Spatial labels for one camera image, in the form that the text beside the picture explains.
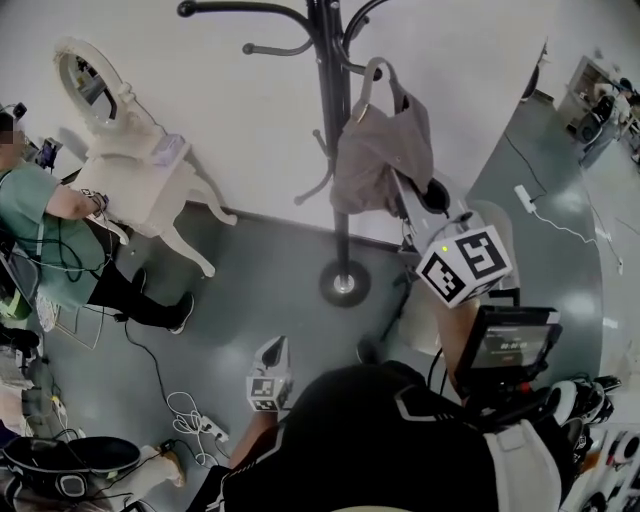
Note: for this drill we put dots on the black oval backpack pod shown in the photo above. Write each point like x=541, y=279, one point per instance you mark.
x=75, y=455

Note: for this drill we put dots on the white patterned cloth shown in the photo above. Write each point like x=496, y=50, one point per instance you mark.
x=46, y=315

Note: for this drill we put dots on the person's black shirt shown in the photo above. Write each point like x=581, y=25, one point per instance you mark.
x=360, y=450

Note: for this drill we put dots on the white power strip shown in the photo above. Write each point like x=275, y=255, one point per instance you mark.
x=525, y=199
x=215, y=429

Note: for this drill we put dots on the black metal coat rack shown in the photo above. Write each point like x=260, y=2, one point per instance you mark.
x=327, y=75

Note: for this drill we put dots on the grey handbag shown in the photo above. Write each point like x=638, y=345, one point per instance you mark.
x=380, y=160

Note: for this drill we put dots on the white oval mirror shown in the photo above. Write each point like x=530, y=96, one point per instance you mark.
x=87, y=85

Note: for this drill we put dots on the grey chair with black legs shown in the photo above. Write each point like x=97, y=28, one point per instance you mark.
x=425, y=325

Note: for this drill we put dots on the beige cabinet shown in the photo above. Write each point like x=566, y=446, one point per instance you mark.
x=582, y=90

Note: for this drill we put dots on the white shelf with devices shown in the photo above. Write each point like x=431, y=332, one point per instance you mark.
x=615, y=465

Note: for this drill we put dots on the person's left forearm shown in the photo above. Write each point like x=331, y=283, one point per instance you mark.
x=252, y=440

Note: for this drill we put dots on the pale purple packet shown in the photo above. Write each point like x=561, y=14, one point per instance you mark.
x=167, y=149

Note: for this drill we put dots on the person's right forearm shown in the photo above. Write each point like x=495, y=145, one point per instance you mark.
x=455, y=345

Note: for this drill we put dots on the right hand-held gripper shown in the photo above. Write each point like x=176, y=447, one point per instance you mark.
x=475, y=265

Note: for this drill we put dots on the white dressing table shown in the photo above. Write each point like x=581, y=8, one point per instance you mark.
x=140, y=190

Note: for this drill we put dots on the small black monitor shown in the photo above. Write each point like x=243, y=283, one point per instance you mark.
x=510, y=345

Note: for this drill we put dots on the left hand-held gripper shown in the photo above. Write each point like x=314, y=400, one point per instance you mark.
x=262, y=390

